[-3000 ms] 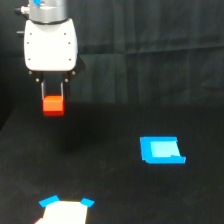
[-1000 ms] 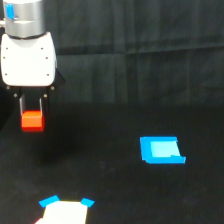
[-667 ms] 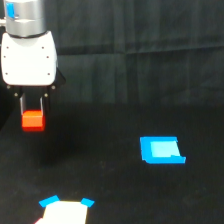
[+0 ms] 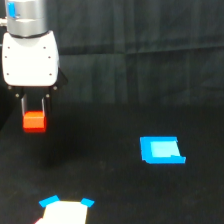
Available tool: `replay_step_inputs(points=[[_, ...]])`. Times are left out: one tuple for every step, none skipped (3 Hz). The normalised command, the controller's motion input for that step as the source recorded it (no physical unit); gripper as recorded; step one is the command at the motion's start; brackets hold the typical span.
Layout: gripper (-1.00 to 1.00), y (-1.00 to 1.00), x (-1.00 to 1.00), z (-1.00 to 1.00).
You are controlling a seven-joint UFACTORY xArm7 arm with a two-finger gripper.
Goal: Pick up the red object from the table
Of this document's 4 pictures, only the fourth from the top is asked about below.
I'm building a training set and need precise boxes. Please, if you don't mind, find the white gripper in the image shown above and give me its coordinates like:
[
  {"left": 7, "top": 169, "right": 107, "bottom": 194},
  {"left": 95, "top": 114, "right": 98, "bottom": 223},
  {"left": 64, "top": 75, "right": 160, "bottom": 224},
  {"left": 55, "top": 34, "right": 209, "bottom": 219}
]
[{"left": 2, "top": 31, "right": 68, "bottom": 119}]

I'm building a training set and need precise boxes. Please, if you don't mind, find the red hexagonal block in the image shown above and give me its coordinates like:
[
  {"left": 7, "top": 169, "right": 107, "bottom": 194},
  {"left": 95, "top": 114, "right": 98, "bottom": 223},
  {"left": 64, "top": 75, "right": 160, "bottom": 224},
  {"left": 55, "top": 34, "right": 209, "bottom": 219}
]
[{"left": 23, "top": 111, "right": 47, "bottom": 133}]

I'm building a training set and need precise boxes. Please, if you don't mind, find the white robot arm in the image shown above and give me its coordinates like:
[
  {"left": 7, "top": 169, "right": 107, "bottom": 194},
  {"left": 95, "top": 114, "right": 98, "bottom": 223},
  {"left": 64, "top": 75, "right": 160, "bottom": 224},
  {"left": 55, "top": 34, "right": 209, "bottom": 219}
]
[{"left": 0, "top": 0, "right": 60, "bottom": 89}]

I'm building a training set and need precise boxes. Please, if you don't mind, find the black backdrop curtain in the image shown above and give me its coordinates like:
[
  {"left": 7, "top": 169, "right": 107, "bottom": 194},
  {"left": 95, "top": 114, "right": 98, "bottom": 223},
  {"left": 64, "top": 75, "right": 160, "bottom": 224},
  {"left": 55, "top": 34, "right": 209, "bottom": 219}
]
[{"left": 0, "top": 0, "right": 224, "bottom": 124}]

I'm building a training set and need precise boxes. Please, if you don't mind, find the left blue tape piece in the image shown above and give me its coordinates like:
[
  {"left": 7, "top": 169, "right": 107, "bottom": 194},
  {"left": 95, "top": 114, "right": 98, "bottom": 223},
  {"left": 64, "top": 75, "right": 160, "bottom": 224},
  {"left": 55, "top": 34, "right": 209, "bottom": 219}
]
[{"left": 39, "top": 195, "right": 59, "bottom": 208}]

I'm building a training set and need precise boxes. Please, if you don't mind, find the blue tape piece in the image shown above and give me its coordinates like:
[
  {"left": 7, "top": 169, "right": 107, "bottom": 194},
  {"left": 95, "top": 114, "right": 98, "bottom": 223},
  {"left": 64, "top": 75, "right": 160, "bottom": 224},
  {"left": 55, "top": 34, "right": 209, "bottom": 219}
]
[
  {"left": 39, "top": 195, "right": 59, "bottom": 208},
  {"left": 81, "top": 198, "right": 94, "bottom": 207}
]

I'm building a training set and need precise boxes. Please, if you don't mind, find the right blue tape piece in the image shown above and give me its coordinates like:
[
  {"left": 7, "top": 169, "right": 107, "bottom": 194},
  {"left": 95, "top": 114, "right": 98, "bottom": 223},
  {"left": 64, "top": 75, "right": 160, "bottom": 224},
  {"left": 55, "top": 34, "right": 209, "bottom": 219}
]
[{"left": 81, "top": 198, "right": 94, "bottom": 207}]

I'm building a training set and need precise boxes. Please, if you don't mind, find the white paper sheet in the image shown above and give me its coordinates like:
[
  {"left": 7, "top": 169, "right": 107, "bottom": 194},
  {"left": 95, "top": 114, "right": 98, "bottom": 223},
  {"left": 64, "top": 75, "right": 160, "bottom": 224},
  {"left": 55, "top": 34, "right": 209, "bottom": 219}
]
[{"left": 34, "top": 201, "right": 88, "bottom": 224}]

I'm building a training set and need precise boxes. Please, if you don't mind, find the blue taped square marker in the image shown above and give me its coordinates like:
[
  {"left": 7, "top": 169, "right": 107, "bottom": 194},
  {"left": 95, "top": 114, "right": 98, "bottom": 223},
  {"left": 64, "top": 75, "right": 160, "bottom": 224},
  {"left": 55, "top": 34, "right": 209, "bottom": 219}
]
[{"left": 140, "top": 136, "right": 186, "bottom": 164}]

